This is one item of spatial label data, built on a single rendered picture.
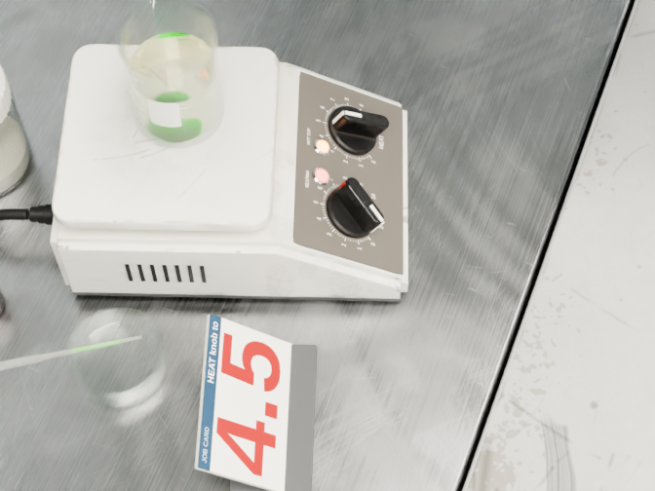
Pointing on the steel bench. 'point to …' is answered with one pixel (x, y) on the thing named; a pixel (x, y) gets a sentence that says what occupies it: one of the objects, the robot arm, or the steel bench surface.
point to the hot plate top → (244, 132)
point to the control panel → (392, 231)
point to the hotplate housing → (228, 244)
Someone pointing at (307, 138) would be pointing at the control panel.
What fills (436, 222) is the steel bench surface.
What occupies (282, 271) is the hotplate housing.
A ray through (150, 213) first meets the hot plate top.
